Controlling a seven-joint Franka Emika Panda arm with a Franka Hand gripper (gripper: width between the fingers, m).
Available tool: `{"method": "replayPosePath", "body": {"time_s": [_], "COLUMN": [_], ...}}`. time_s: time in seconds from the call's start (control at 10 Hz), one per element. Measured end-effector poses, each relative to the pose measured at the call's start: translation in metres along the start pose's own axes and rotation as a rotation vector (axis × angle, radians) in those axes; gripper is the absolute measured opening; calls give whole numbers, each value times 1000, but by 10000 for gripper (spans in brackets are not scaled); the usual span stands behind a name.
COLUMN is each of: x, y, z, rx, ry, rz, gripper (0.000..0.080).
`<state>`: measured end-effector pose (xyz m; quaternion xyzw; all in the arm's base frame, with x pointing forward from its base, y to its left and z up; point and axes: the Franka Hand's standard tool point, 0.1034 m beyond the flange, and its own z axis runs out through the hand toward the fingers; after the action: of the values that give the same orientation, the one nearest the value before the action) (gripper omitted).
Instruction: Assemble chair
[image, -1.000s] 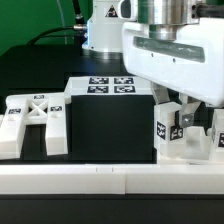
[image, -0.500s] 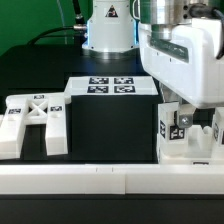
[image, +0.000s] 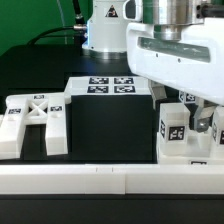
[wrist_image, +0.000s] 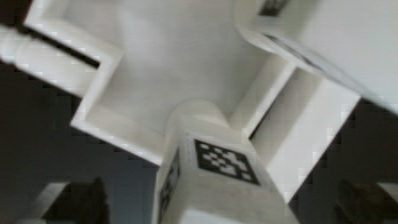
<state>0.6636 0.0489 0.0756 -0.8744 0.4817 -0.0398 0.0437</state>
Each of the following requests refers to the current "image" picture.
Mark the white chair seat part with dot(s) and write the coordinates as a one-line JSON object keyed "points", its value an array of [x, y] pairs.
{"points": [[200, 150]]}

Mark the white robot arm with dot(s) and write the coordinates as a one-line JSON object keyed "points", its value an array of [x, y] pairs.
{"points": [[169, 17]]}

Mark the white front rail bar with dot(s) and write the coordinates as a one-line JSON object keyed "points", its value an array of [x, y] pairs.
{"points": [[111, 179]]}

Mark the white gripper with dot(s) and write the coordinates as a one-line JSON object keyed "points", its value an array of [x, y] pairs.
{"points": [[194, 65]]}

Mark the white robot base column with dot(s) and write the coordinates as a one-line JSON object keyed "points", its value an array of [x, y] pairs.
{"points": [[106, 31]]}

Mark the white flat tag plate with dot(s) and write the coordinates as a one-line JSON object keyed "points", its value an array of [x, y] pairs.
{"points": [[121, 85]]}

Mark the white tagged cube left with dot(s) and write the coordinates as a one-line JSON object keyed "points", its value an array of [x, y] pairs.
{"points": [[186, 98]]}

